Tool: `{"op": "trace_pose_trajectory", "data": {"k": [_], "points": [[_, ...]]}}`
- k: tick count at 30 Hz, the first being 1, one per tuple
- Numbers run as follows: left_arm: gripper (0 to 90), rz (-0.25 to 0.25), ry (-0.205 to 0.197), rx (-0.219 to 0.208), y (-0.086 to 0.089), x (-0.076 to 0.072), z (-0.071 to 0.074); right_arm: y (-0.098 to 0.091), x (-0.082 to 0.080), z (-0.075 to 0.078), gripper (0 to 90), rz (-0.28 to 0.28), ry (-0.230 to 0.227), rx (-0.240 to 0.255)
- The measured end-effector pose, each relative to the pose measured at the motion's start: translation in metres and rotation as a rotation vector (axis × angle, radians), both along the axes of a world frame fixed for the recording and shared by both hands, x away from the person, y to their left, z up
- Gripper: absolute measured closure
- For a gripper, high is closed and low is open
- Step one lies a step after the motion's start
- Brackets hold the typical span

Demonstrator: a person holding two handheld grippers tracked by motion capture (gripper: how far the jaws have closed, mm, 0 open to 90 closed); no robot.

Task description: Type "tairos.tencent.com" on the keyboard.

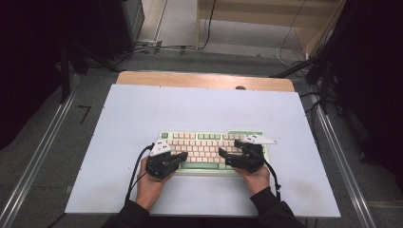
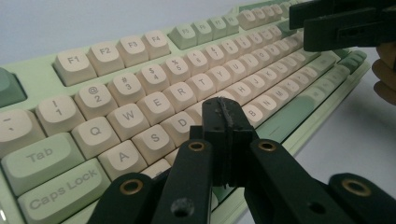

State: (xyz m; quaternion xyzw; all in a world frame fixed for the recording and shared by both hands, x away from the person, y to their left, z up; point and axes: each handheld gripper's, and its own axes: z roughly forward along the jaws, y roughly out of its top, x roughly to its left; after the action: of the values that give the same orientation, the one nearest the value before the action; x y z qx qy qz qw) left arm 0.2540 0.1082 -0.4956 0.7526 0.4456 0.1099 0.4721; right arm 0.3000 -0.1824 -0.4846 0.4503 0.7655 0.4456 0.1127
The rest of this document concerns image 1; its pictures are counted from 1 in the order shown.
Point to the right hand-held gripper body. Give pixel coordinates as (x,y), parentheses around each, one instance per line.
(250,160)

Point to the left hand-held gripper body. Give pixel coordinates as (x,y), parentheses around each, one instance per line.
(160,167)

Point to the green and pink keyboard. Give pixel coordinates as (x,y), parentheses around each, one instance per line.
(202,148)

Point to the person's right hand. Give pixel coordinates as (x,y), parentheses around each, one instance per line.
(256,182)

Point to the person's left hand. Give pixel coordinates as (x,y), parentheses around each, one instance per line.
(150,190)

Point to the white table board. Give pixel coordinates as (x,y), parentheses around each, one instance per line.
(202,107)

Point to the dark round table grommet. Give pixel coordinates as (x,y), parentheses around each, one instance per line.
(240,87)

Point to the wooden table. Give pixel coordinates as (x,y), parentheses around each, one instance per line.
(190,79)

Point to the black metal stand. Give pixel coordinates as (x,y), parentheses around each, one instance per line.
(65,76)
(323,76)

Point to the grey power strip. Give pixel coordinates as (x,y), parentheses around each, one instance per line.
(148,43)

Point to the light wooden shelf unit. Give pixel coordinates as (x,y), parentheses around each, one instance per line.
(253,15)

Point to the black cabinet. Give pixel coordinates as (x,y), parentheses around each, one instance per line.
(120,25)

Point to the dark curtain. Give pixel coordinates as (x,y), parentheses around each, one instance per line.
(374,79)
(28,63)

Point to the aluminium floor rail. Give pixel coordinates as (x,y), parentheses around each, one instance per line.
(34,158)
(348,177)

